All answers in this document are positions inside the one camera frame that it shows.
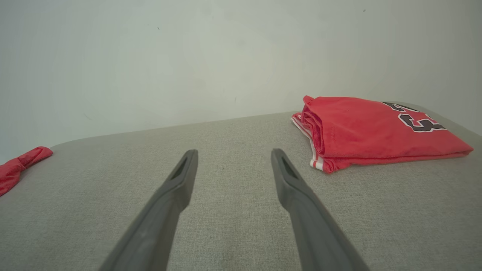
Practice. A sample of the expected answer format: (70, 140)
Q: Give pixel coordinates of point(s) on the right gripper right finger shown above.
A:
(316, 233)

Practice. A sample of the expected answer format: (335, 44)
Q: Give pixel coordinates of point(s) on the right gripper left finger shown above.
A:
(158, 229)

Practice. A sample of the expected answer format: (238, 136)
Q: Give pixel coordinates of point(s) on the red basketball jersey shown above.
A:
(357, 131)

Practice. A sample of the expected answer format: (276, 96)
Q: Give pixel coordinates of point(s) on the plain red shorts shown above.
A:
(19, 165)

